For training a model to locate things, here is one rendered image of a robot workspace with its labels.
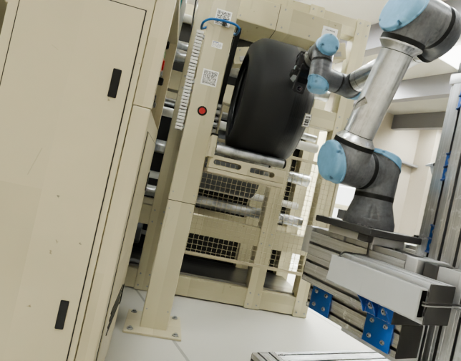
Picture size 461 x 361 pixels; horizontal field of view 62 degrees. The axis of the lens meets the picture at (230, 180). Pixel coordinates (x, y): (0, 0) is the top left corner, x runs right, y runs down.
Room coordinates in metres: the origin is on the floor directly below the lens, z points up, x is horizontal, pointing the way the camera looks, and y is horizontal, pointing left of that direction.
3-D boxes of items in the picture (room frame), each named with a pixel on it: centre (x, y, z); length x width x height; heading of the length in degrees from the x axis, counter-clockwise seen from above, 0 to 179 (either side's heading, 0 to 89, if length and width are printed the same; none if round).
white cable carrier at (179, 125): (1.82, 0.29, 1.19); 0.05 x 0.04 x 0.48; 9
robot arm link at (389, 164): (1.17, -0.43, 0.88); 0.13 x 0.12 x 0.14; 114
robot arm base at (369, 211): (1.18, -0.44, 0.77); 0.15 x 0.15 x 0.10
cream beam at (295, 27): (2.24, -0.11, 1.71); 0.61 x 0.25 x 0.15; 99
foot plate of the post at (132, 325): (1.87, 0.21, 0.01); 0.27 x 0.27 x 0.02; 9
